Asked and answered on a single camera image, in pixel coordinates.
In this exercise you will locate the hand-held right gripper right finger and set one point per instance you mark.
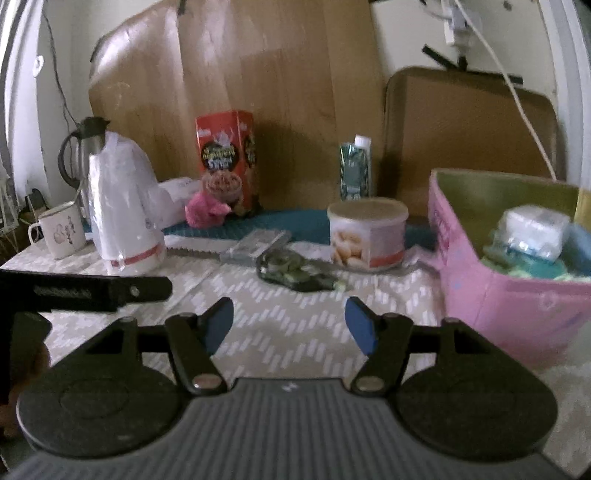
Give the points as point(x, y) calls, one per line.
point(362, 330)

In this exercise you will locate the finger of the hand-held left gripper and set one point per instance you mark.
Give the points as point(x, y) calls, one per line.
point(143, 290)

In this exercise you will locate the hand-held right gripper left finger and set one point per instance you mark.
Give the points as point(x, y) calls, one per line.
point(219, 323)

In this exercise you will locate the clear plastic packet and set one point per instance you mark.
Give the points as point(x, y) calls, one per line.
point(256, 244)

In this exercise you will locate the camouflage pouch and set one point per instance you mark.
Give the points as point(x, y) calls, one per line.
point(291, 272)

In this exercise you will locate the pink box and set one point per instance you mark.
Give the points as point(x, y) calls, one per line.
point(489, 304)

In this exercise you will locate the light green cloth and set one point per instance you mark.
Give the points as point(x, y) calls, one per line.
point(503, 267)

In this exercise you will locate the blue white tissue pack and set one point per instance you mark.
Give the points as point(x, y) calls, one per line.
point(533, 230)

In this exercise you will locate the blue cloth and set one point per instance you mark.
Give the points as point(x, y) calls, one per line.
point(579, 244)

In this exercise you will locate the beige patterned tablecloth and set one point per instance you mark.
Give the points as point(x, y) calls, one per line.
point(286, 314)

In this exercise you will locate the white enamel mug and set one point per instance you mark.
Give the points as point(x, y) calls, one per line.
point(62, 235)

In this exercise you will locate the bagged stack of paper cups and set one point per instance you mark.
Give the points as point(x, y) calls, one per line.
point(124, 207)

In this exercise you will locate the round cookie tin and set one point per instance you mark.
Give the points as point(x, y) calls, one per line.
point(369, 235)

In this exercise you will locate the white plastic bag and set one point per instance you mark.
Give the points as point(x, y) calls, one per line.
point(173, 198)

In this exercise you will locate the teal mat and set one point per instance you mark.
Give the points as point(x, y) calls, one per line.
point(295, 224)

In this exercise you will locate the steel thermos kettle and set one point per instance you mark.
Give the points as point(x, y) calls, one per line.
point(90, 143)

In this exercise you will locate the red snack box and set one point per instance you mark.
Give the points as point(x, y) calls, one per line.
point(221, 152)

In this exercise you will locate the green drink carton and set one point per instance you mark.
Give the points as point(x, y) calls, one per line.
point(355, 170)

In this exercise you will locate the brown tray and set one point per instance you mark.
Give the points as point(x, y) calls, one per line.
point(461, 138)

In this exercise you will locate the large wooden board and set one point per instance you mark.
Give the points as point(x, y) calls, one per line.
point(254, 69)

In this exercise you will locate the black tape strip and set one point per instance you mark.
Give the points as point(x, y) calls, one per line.
point(471, 64)

